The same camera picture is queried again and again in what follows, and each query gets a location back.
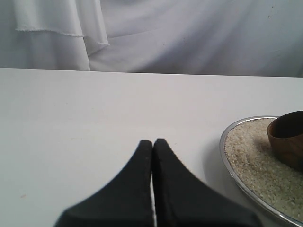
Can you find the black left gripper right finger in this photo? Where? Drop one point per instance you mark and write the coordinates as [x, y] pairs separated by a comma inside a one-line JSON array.
[[182, 200]]

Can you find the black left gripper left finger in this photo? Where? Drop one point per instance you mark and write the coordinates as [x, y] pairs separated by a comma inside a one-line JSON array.
[[124, 202]]

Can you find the brown wooden cup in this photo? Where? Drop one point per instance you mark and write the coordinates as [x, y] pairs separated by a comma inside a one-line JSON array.
[[285, 135]]

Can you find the steel plate of rice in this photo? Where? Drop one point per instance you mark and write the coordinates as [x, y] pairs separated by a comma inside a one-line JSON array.
[[247, 155]]

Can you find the white backdrop curtain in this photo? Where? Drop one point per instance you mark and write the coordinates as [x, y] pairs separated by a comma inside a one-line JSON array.
[[214, 37]]

